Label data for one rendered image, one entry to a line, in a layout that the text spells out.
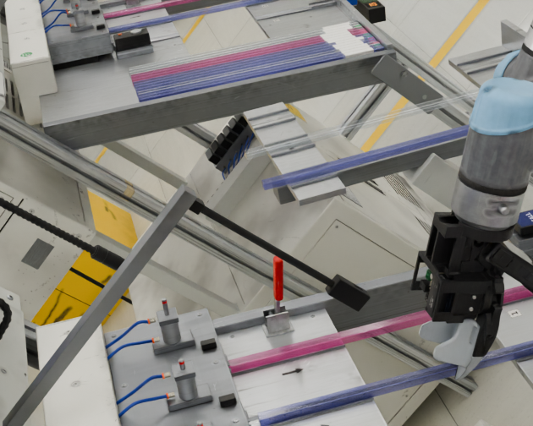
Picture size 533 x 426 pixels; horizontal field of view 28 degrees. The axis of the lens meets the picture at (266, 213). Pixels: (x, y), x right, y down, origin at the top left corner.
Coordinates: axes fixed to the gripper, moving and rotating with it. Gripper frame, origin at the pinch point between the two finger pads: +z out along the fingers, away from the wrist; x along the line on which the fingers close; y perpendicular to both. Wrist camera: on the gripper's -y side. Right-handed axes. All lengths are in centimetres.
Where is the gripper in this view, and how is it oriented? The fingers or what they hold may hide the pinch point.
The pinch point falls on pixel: (462, 365)
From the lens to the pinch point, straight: 130.2
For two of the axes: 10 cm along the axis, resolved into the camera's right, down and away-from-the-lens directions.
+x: 2.4, 4.6, -8.5
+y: -9.6, -0.1, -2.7
